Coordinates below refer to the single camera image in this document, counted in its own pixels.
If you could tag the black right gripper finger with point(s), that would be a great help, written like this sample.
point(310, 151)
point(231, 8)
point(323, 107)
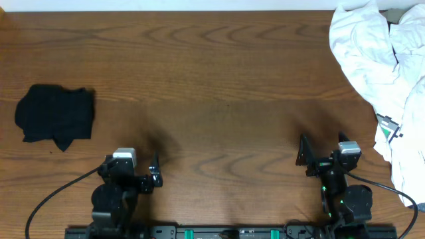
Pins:
point(305, 154)
point(342, 137)

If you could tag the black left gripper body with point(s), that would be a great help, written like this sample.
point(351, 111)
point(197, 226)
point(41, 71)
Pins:
point(143, 182)

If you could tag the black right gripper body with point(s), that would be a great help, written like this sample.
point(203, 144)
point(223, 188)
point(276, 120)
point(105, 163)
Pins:
point(319, 168)

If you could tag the black t-shirt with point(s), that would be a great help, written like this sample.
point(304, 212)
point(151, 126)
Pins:
point(52, 112)

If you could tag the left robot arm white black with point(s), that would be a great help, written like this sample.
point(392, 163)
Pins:
point(114, 201)

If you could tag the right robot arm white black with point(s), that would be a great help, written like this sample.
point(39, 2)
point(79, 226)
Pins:
point(348, 206)

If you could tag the white clothes pile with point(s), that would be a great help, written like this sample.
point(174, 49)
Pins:
point(384, 62)

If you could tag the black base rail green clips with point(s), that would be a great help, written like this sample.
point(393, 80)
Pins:
point(286, 232)

